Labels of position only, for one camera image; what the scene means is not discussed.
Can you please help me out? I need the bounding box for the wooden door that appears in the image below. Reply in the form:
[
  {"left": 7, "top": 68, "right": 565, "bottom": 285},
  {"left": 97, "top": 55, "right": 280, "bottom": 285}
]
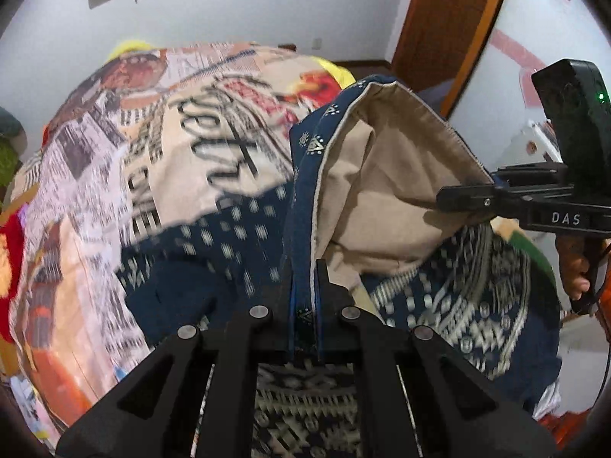
[{"left": 391, "top": 0, "right": 483, "bottom": 91}]

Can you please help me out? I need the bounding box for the yellow cushion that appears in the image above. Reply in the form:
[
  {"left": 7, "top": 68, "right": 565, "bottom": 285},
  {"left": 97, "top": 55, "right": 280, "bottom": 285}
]
[{"left": 106, "top": 40, "right": 158, "bottom": 63}]

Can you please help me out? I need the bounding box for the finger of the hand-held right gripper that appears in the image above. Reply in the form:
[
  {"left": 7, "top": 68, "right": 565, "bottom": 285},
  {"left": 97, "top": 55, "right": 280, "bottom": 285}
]
[
  {"left": 495, "top": 163, "right": 574, "bottom": 188},
  {"left": 436, "top": 184, "right": 528, "bottom": 214}
]

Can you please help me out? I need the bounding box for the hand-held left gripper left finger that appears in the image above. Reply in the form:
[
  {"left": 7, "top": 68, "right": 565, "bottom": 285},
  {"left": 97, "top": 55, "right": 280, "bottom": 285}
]
[{"left": 55, "top": 260, "right": 306, "bottom": 458}]

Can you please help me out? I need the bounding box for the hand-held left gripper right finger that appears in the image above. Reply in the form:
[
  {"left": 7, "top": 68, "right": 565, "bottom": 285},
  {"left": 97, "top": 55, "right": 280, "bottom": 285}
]
[{"left": 312, "top": 258, "right": 558, "bottom": 458}]

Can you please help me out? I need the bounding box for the frosted door with heart stickers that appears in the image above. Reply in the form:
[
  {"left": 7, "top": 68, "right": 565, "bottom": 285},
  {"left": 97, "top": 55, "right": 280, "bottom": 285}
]
[{"left": 449, "top": 0, "right": 611, "bottom": 192}]

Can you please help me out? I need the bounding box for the yellow bedsheet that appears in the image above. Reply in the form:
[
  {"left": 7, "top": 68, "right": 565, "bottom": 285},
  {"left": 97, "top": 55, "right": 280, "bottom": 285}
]
[{"left": 317, "top": 57, "right": 356, "bottom": 89}]

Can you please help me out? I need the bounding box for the newspaper print blanket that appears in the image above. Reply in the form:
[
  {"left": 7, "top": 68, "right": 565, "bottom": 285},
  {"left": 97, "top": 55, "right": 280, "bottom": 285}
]
[{"left": 10, "top": 40, "right": 364, "bottom": 440}]

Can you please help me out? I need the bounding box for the person's right hand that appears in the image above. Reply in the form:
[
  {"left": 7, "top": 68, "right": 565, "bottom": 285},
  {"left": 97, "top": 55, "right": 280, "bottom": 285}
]
[{"left": 554, "top": 235, "right": 597, "bottom": 301}]

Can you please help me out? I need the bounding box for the navy patterned hooded jacket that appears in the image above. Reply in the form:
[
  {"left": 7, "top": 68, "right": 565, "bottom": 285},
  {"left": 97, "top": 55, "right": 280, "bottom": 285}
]
[{"left": 115, "top": 74, "right": 564, "bottom": 458}]

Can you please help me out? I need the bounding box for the green patterned cloth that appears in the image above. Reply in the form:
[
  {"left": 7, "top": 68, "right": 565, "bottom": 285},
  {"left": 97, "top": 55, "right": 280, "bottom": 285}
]
[{"left": 0, "top": 143, "right": 22, "bottom": 192}]

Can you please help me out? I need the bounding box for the grey neck pillow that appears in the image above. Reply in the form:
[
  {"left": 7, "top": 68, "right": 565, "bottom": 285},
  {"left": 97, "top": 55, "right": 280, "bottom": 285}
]
[{"left": 0, "top": 107, "right": 24, "bottom": 139}]

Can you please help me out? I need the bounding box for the red plush toy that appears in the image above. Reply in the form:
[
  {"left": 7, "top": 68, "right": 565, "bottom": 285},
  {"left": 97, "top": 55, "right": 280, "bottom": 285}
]
[{"left": 0, "top": 210, "right": 26, "bottom": 344}]

